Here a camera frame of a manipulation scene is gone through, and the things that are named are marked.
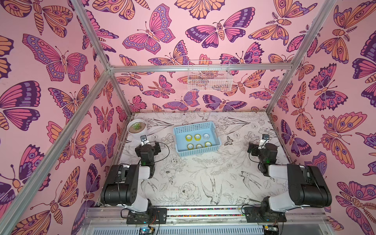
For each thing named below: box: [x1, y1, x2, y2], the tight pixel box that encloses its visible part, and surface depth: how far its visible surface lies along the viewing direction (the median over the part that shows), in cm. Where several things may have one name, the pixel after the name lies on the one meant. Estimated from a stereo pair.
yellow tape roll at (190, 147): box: [187, 143, 195, 151], surface depth 102 cm
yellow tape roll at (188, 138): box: [185, 134, 193, 142], surface depth 105 cm
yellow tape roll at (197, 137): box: [194, 133, 202, 142], surface depth 105 cm
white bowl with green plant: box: [126, 118, 147, 139], surface depth 99 cm
